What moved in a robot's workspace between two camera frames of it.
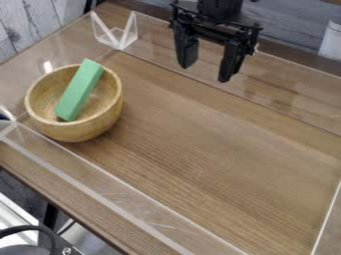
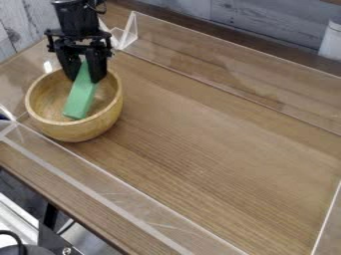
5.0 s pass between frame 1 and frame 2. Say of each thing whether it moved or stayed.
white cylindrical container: stayed
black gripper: moved
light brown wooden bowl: stayed
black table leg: stayed
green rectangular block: moved
